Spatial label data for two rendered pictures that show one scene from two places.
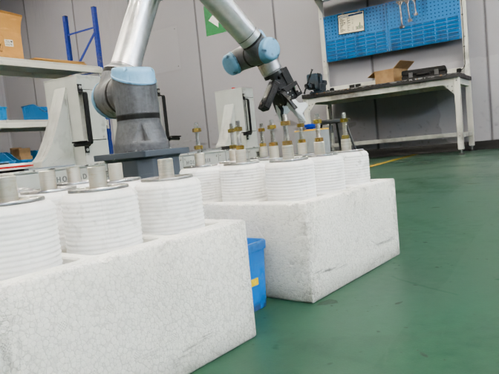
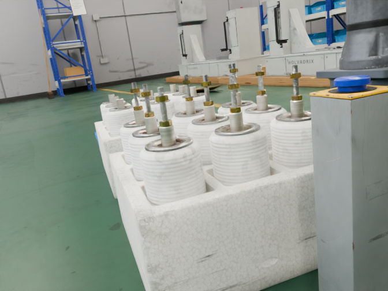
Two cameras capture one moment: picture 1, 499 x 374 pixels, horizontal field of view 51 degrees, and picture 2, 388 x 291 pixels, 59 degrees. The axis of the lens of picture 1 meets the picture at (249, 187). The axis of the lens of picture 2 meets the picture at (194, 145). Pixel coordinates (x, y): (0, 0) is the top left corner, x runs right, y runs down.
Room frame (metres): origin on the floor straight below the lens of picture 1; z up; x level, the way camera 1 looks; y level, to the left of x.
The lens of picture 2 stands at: (1.50, -0.63, 0.38)
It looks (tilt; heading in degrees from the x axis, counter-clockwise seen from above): 15 degrees down; 124
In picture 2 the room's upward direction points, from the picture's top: 8 degrees counter-clockwise
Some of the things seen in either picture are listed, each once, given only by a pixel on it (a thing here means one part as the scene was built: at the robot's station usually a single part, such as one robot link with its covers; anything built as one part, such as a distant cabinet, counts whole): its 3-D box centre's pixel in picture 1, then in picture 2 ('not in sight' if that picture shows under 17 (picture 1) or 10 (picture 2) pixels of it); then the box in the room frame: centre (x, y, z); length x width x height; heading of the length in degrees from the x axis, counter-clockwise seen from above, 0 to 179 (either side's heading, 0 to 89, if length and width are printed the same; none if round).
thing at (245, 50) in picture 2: not in sight; (218, 45); (-0.69, 3.59, 0.45); 1.61 x 0.57 x 0.74; 148
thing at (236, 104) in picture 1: (188, 130); not in sight; (4.31, 0.46, 0.45); 1.51 x 0.57 x 0.74; 148
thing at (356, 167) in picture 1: (350, 191); (177, 198); (1.19, -0.23, 0.16); 0.10 x 0.10 x 0.18
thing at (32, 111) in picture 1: (47, 113); not in sight; (6.29, 2.32, 0.90); 0.50 x 0.38 x 0.21; 56
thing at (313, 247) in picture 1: (281, 229); (219, 196); (1.17, -0.06, 0.09); 0.39 x 0.39 x 0.18; 51
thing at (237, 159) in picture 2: not in sight; (242, 181); (1.26, -0.14, 0.16); 0.10 x 0.10 x 0.18
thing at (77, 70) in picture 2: not in sight; (74, 72); (-3.60, 3.54, 0.36); 0.31 x 0.25 x 0.20; 58
